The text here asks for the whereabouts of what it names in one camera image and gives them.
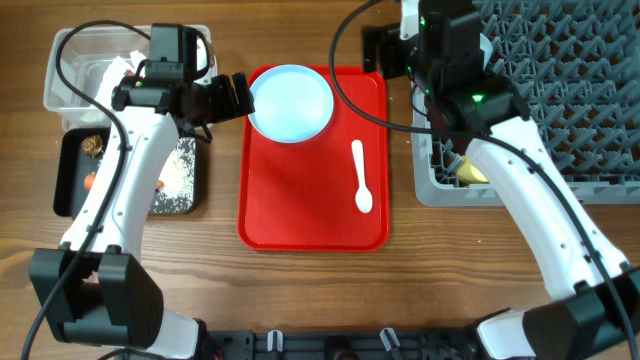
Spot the light blue plate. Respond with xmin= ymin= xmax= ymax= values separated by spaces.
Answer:
xmin=248 ymin=64 xmax=335 ymax=144

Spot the white rice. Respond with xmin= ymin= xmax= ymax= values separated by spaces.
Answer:
xmin=149 ymin=138 xmax=197 ymax=215

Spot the white napkin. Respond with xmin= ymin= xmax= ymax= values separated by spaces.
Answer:
xmin=95 ymin=50 xmax=147 ymax=108

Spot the brown food ball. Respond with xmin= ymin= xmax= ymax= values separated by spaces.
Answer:
xmin=81 ymin=135 xmax=104 ymax=158

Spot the yellow cup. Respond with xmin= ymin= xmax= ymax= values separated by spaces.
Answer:
xmin=455 ymin=156 xmax=488 ymax=184

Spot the white plastic spoon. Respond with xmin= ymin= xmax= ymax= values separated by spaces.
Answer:
xmin=351 ymin=140 xmax=373 ymax=213

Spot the orange carrot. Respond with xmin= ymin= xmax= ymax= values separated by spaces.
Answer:
xmin=84 ymin=173 xmax=165 ymax=191

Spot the light blue rice bowl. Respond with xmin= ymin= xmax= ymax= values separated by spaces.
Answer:
xmin=480 ymin=33 xmax=494 ymax=70

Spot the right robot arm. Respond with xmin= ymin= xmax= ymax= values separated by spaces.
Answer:
xmin=362 ymin=20 xmax=639 ymax=359

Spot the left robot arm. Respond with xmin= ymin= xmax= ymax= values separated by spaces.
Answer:
xmin=29 ymin=73 xmax=254 ymax=359

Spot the clear plastic waste bin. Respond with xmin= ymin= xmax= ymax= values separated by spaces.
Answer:
xmin=42 ymin=24 xmax=219 ymax=132

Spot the black waste tray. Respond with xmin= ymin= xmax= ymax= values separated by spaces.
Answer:
xmin=53 ymin=128 xmax=200 ymax=218

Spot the grey dishwasher rack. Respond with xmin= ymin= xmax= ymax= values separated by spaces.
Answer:
xmin=401 ymin=0 xmax=640 ymax=208

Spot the red serving tray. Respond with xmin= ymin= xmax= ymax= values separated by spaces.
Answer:
xmin=237 ymin=64 xmax=391 ymax=253

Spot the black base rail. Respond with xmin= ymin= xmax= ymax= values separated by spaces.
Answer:
xmin=194 ymin=328 xmax=490 ymax=360

